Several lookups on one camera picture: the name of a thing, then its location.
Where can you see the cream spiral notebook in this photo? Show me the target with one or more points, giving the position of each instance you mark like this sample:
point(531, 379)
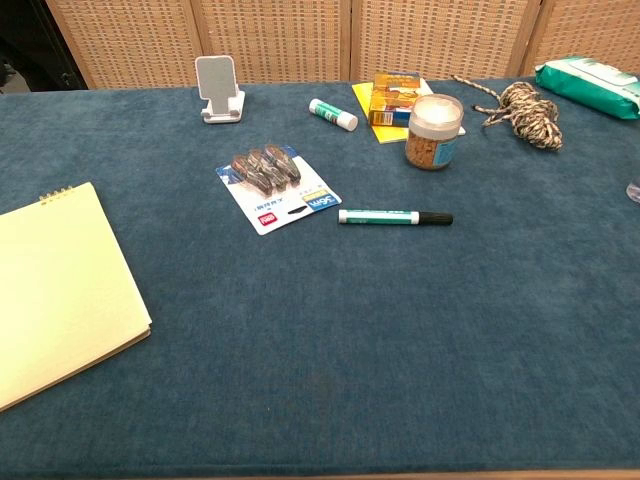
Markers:
point(60, 290)

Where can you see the correction tape blister pack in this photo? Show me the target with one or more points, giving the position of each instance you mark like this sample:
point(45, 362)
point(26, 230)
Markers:
point(280, 200)

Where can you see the green white marker pen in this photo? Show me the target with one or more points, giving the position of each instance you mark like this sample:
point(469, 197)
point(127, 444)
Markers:
point(380, 216)

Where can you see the blue table cloth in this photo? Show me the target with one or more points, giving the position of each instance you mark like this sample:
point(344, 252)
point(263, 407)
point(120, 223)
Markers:
point(350, 325)

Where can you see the white green glue stick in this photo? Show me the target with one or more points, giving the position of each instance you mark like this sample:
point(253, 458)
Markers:
point(330, 113)

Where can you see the clear jar with white lid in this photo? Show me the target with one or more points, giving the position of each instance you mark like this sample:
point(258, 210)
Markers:
point(432, 145)

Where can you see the yellow paper sheet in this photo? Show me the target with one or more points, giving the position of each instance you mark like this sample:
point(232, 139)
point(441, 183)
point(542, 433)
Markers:
point(362, 97)

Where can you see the yellow orange cardboard box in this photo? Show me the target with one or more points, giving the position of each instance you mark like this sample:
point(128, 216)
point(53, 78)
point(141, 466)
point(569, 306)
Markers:
point(390, 100)

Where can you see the white phone stand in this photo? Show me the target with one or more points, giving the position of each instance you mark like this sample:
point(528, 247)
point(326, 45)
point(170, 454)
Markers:
point(215, 80)

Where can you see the woven rattan folding screen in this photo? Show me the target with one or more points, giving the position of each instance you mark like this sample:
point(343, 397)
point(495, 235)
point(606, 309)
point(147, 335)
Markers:
point(280, 40)

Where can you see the green wet wipes pack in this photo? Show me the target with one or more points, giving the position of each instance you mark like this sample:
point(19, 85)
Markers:
point(590, 85)

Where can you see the clear plastic water bottle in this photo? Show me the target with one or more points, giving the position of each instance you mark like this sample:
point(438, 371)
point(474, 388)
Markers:
point(635, 192)

